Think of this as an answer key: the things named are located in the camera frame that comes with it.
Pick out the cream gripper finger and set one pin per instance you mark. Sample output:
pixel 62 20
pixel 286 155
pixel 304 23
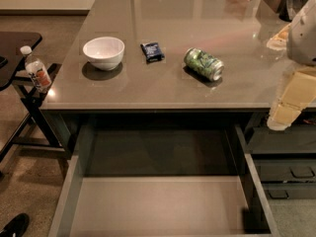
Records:
pixel 295 91
pixel 279 40

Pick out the green soda can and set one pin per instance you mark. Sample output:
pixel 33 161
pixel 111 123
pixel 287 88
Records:
pixel 204 64

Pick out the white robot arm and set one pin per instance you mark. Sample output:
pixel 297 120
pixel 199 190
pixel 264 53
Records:
pixel 301 40

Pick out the open grey top drawer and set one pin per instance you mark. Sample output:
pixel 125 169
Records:
pixel 202 206

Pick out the dark jug on counter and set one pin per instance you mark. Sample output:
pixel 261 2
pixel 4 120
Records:
pixel 290 9

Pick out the closed dark lower drawers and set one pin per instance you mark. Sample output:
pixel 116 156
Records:
pixel 285 160

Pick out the dark blue snack packet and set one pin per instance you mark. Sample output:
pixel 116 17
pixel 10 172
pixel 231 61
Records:
pixel 152 51

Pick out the white bowl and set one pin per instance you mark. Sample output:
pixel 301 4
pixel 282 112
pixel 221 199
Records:
pixel 105 53

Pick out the clear plastic water bottle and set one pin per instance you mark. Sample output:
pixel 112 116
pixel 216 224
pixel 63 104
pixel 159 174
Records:
pixel 36 69

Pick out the black side table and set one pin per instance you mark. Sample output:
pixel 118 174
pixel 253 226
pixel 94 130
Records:
pixel 10 43

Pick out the black shoe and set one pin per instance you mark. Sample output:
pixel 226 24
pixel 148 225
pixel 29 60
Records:
pixel 16 227

